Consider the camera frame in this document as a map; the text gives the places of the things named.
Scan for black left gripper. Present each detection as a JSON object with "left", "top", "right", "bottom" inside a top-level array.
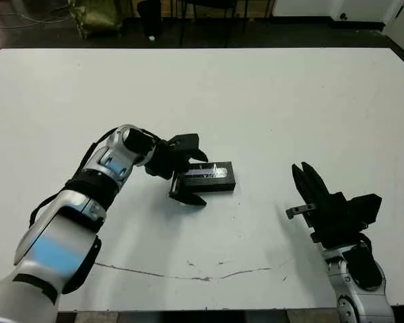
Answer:
[{"left": 143, "top": 137, "right": 209, "bottom": 207}]

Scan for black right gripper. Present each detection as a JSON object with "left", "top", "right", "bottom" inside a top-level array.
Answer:
[{"left": 285, "top": 161, "right": 366, "bottom": 249}]

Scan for black upright floor object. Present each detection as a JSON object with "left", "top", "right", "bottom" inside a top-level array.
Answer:
[{"left": 137, "top": 0, "right": 163, "bottom": 37}]

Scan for green sack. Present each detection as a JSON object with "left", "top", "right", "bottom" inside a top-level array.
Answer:
[{"left": 69, "top": 0, "right": 124, "bottom": 38}]

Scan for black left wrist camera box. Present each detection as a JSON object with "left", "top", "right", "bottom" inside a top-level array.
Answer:
[{"left": 168, "top": 133, "right": 201, "bottom": 155}]

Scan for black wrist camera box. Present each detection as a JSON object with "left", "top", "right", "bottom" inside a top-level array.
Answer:
[
  {"left": 345, "top": 192, "right": 384, "bottom": 229},
  {"left": 168, "top": 133, "right": 201, "bottom": 155}
]

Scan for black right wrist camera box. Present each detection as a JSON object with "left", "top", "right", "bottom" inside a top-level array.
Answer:
[{"left": 345, "top": 192, "right": 384, "bottom": 229}]

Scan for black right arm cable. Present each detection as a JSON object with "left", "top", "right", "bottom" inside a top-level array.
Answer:
[{"left": 355, "top": 231, "right": 388, "bottom": 290}]

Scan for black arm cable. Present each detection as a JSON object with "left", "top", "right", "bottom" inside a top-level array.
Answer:
[
  {"left": 355, "top": 231, "right": 388, "bottom": 290},
  {"left": 28, "top": 126, "right": 162, "bottom": 229}
]

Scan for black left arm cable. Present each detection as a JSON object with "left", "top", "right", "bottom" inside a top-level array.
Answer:
[{"left": 28, "top": 126, "right": 162, "bottom": 229}]

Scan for white floor cable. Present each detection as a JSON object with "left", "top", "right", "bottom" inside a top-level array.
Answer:
[{"left": 0, "top": 5, "right": 75, "bottom": 30}]

